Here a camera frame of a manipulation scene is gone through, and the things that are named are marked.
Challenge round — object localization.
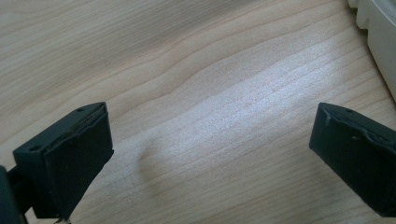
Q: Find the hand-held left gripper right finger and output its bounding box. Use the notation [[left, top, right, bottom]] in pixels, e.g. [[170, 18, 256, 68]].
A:
[[308, 102, 396, 218]]

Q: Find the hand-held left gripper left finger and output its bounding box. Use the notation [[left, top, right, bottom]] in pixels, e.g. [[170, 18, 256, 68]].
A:
[[12, 101, 115, 220]]

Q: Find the cream clog shoe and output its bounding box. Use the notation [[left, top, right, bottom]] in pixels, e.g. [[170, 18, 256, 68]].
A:
[[346, 0, 396, 102]]

